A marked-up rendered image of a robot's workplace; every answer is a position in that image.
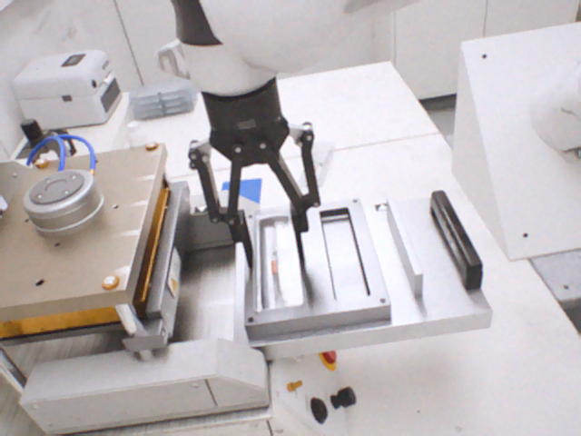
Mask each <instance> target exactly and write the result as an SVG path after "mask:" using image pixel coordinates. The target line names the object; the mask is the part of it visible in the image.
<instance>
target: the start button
mask: <svg viewBox="0 0 581 436"><path fill-rule="evenodd" d="M313 408H314V411H315V414H316V416H317V417H318V419H319V420H320V421H326V419H328V416H329V412H328V407H327V405H326V403H324V401H323V400H322V399H320V398H316V399H314V400H313Z"/></svg>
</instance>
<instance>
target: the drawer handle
mask: <svg viewBox="0 0 581 436"><path fill-rule="evenodd" d="M429 213H430V215H431V217H438V221H439V223H440V225H441V227H442V229H443V231H444V233H445V235H446V236H447V238H448V243H449V245H450V247H451V249H452V251H453V253H454V254H455V256H457V258H458V262H459V264H460V266H461V268H462V270H463V272H464V278H463V285H464V287H465V289H466V290H473V289H479V288H481V287H482V281H483V273H484V272H483V263H482V261H481V259H480V257H479V255H478V252H477V251H476V249H475V247H474V245H473V243H472V241H471V239H470V237H469V236H468V233H467V231H466V229H465V227H464V225H463V223H462V222H461V221H460V219H459V217H458V214H457V212H456V209H454V208H453V206H452V204H451V202H450V200H449V199H448V196H447V195H446V193H445V192H444V191H443V190H438V191H434V192H432V194H431V197H430V207H429Z"/></svg>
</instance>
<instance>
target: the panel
mask: <svg viewBox="0 0 581 436"><path fill-rule="evenodd" d="M271 370H272V392H273V399H274V400H275V401H276V402H278V403H279V404H280V405H281V406H283V407H284V408H285V410H287V411H288V412H289V413H291V414H293V415H294V416H295V417H297V418H298V419H299V420H301V421H302V422H303V423H305V424H306V425H307V426H309V427H310V428H311V429H312V430H314V431H315V432H317V433H318V434H319V436H349V432H348V425H347V420H346V414H345V408H344V407H342V406H340V408H338V409H334V407H333V405H332V404H331V400H330V396H331V395H333V394H336V395H337V394H338V390H341V386H340V375H339V368H338V362H337V360H336V361H335V362H334V363H332V364H330V363H328V362H327V361H326V360H325V358H324V356H322V354H321V352H318V353H312V354H305V355H304V356H303V357H302V359H301V361H299V362H296V363H293V362H290V361H288V360H287V358H286V357H285V358H279V359H272V360H271ZM316 398H320V399H322V400H323V401H324V403H326V405H327V407H328V412H329V416H328V419H326V421H320V420H319V419H318V417H317V416H316V414H315V411H314V408H313V400H314V399H316Z"/></svg>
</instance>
